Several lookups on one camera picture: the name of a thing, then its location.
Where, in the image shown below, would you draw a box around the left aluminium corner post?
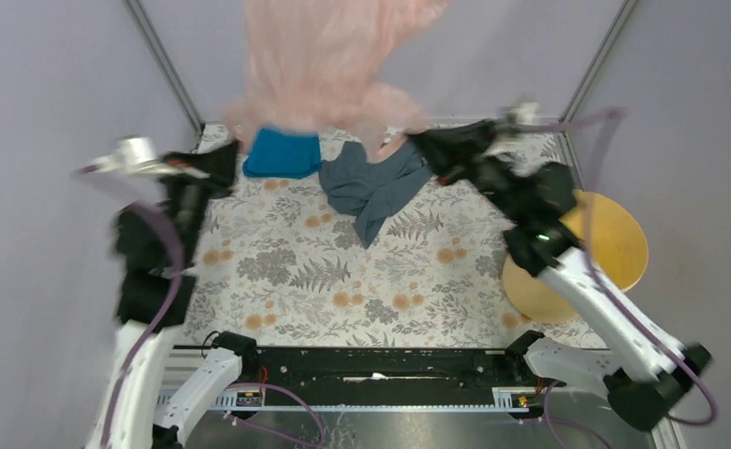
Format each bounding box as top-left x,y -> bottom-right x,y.
122,0 -> 205,135

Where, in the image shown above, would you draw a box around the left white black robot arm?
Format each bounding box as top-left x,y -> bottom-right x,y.
81,137 -> 259,448

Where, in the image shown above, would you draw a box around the perforated metal cable rail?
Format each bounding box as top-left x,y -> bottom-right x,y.
154,386 -> 531,414

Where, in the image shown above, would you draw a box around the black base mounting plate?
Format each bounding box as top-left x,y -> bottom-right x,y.
238,347 -> 550,401

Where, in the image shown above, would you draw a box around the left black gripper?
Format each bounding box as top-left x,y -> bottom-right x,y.
162,138 -> 249,260

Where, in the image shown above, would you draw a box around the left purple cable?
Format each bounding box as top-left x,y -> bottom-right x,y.
73,162 -> 187,449

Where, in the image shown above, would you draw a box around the pink plastic trash bag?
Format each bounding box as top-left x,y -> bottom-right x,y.
223,0 -> 448,163

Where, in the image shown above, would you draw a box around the grey crumpled shirt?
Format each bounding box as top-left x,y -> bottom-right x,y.
318,141 -> 432,248

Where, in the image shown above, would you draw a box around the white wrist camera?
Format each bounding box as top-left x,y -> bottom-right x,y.
489,99 -> 539,154
83,137 -> 175,177

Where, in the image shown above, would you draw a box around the yellow round trash bin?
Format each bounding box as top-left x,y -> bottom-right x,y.
502,190 -> 649,325

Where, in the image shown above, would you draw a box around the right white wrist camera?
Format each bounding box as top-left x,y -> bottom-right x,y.
489,99 -> 539,154

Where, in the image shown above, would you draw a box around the aluminium corner post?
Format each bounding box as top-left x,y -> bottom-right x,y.
122,0 -> 205,135
560,0 -> 639,122

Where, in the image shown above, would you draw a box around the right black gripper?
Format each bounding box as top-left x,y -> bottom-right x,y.
398,118 -> 523,222

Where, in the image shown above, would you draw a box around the floral patterned table mat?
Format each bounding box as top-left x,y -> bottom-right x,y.
149,123 -> 608,350

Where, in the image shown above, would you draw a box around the folded blue cloth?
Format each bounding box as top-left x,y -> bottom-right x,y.
242,127 -> 322,180

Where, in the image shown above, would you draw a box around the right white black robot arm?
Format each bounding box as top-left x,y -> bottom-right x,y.
410,120 -> 711,431

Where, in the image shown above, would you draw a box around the right aluminium corner post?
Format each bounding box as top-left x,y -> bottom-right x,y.
560,0 -> 639,122

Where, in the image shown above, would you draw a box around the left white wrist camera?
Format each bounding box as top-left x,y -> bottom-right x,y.
83,137 -> 175,177

